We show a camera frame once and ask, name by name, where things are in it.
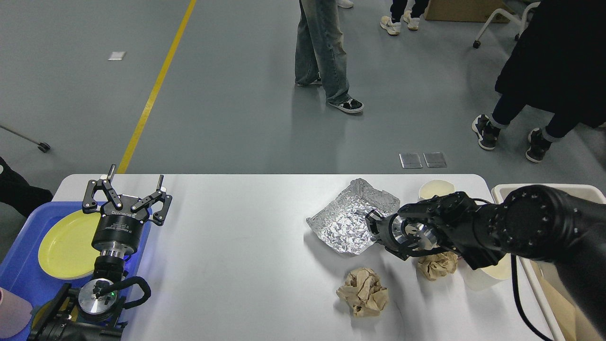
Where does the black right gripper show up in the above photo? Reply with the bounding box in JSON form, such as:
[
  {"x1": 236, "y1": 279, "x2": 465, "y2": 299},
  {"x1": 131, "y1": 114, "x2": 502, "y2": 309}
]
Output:
[{"x1": 365, "y1": 209, "x2": 410, "y2": 261}]

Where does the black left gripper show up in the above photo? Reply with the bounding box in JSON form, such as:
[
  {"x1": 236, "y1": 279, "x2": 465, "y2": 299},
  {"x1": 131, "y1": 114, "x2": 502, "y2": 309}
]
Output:
[{"x1": 82, "y1": 164, "x2": 173, "y2": 255}]

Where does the aluminium foil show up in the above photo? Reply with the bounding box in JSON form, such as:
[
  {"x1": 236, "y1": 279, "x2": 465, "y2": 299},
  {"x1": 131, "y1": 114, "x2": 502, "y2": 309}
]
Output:
[{"x1": 306, "y1": 178, "x2": 400, "y2": 255}]

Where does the yellow plate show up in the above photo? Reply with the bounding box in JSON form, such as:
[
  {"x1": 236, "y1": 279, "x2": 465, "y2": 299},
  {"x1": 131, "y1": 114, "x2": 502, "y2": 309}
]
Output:
[{"x1": 37, "y1": 211, "x2": 100, "y2": 280}]

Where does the brown paper ball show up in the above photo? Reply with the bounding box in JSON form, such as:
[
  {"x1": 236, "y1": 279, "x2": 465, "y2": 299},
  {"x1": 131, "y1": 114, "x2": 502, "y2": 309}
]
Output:
[
  {"x1": 336, "y1": 268, "x2": 390, "y2": 318},
  {"x1": 416, "y1": 251, "x2": 459, "y2": 281}
]

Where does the brown paper bag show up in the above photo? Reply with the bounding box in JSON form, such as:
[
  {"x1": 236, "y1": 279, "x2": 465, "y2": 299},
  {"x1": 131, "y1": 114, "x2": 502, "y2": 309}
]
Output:
[{"x1": 530, "y1": 261, "x2": 602, "y2": 341}]

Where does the grey mug yellow inside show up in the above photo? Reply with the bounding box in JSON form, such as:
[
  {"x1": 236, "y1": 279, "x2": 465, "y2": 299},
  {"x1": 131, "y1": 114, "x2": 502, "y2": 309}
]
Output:
[{"x1": 30, "y1": 301, "x2": 79, "y2": 331}]

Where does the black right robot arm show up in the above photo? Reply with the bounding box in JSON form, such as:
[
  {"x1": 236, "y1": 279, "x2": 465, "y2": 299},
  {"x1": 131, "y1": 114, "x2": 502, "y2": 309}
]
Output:
[{"x1": 365, "y1": 184, "x2": 606, "y2": 337}]

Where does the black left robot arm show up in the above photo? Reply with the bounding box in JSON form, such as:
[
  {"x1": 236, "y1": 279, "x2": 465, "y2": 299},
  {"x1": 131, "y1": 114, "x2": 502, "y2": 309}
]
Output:
[{"x1": 27, "y1": 165, "x2": 172, "y2": 341}]

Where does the white paper cup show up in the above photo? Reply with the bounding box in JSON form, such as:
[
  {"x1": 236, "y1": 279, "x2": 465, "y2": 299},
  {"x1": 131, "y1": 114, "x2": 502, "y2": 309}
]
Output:
[
  {"x1": 459, "y1": 254, "x2": 511, "y2": 291},
  {"x1": 418, "y1": 179, "x2": 456, "y2": 201}
]

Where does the floor socket plate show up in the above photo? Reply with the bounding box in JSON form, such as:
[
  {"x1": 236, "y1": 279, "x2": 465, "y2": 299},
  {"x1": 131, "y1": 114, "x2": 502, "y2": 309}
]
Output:
[
  {"x1": 400, "y1": 153, "x2": 423, "y2": 169},
  {"x1": 423, "y1": 153, "x2": 447, "y2": 168}
]

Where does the pink plate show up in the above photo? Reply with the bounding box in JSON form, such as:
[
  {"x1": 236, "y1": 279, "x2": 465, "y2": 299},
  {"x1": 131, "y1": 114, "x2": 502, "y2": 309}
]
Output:
[{"x1": 52, "y1": 269, "x2": 93, "y2": 281}]

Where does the chair leg with caster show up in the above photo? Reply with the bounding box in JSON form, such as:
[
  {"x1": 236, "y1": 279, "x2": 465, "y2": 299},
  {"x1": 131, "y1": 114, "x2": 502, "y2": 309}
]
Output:
[{"x1": 0, "y1": 125, "x2": 51, "y2": 153}]

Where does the blue plastic tray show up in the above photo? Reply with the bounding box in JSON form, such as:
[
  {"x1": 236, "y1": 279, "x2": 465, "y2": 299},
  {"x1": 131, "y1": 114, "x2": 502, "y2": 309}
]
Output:
[{"x1": 0, "y1": 201, "x2": 152, "y2": 341}]

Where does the pink cup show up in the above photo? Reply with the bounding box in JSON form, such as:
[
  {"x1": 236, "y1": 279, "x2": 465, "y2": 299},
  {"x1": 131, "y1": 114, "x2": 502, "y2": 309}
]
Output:
[{"x1": 0, "y1": 288, "x2": 33, "y2": 339}]

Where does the white paper on floor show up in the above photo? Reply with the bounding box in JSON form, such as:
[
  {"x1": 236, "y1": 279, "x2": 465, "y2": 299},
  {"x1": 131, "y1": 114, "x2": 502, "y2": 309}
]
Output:
[{"x1": 107, "y1": 51, "x2": 126, "y2": 61}]

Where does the person in blue jeans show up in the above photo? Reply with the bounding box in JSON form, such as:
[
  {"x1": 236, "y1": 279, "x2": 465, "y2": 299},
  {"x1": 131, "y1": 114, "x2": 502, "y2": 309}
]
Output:
[{"x1": 294, "y1": 0, "x2": 364, "y2": 114}]

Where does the beige plastic bin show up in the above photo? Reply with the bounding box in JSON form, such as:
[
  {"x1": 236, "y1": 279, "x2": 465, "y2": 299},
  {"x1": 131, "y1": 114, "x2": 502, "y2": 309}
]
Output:
[{"x1": 491, "y1": 183, "x2": 606, "y2": 341}]

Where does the cardboard box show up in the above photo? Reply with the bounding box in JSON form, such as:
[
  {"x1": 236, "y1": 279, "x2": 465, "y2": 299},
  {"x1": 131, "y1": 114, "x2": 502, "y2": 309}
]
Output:
[{"x1": 424, "y1": 0, "x2": 515, "y2": 22}]

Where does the person in black clothes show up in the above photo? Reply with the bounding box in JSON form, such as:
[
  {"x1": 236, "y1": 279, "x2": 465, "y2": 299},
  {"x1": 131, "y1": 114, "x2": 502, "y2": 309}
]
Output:
[{"x1": 472, "y1": 0, "x2": 606, "y2": 163}]

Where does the white office chair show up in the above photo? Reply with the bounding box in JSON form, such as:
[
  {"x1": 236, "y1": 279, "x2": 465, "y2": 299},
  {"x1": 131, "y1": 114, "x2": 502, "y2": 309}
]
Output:
[{"x1": 472, "y1": 0, "x2": 543, "y2": 49}]

